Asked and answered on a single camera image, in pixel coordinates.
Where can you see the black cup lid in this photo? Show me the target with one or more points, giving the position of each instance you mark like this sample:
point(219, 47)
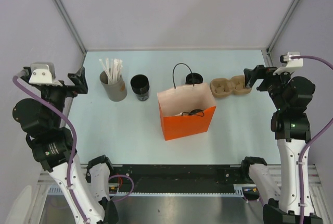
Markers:
point(196, 112)

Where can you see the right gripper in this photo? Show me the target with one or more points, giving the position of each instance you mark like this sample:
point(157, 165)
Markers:
point(260, 72)

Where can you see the grey straw holder cup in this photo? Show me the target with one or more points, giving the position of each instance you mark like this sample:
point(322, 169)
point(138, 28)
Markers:
point(116, 92)

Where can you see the aluminium frame rail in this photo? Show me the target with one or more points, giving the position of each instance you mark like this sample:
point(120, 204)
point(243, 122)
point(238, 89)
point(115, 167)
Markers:
point(314, 180)

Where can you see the orange paper bag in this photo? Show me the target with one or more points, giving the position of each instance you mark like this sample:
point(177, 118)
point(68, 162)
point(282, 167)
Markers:
point(185, 98)

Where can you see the black ribbed coffee cup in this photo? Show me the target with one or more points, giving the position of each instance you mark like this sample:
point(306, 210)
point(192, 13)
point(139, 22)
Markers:
point(193, 78)

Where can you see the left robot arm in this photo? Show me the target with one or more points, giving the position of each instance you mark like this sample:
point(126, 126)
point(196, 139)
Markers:
point(52, 139)

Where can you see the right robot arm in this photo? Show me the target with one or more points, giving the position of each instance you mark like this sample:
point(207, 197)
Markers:
point(290, 202)

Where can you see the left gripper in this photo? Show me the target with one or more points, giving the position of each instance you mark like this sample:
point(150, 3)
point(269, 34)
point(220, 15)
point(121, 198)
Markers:
point(77, 77)

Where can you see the black smooth coffee cup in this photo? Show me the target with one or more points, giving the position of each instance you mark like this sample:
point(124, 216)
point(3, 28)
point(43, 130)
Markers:
point(140, 86)

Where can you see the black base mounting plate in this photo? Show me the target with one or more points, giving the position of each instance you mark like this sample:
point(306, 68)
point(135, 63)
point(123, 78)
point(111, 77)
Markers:
point(166, 174)

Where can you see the white cable duct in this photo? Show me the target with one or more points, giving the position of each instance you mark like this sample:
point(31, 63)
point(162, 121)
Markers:
point(198, 188)

